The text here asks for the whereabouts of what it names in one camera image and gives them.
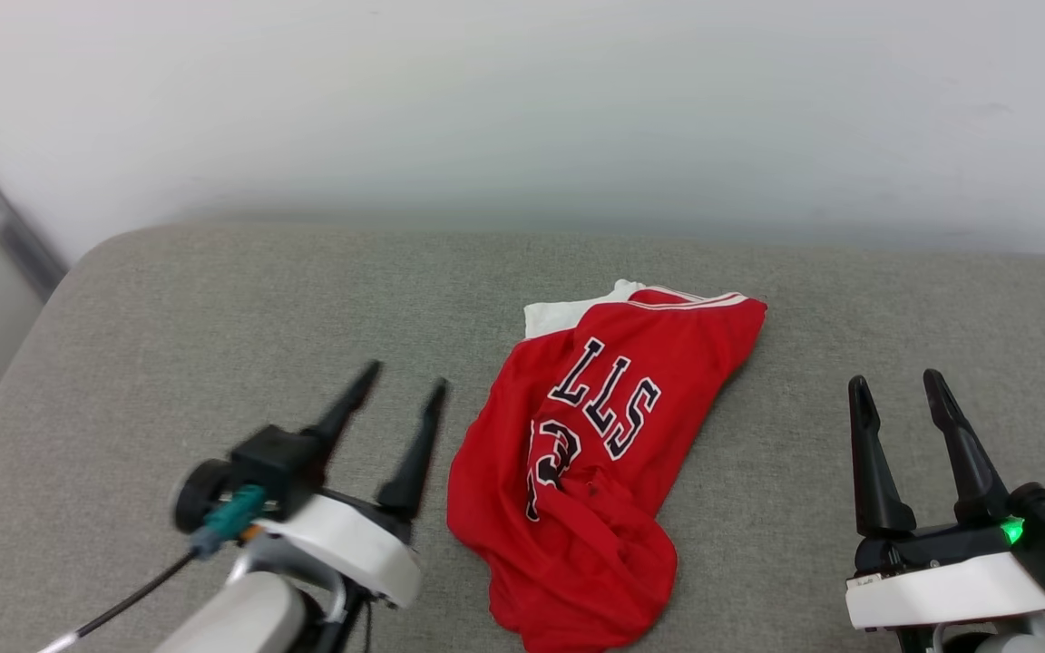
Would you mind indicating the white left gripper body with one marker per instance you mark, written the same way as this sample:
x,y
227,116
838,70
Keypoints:
x,y
350,544

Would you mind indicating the grey metal rail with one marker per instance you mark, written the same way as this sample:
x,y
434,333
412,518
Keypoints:
x,y
19,240

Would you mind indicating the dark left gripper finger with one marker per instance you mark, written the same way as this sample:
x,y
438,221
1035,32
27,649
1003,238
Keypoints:
x,y
418,453
346,408

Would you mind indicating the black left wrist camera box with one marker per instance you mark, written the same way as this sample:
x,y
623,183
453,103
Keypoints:
x,y
278,462

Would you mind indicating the red basketball jersey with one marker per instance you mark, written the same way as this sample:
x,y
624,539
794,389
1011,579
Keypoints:
x,y
595,508

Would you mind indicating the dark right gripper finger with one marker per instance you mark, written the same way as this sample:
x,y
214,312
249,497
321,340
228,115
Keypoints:
x,y
971,462
874,481

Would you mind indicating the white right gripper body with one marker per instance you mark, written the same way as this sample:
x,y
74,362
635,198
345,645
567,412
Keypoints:
x,y
940,585

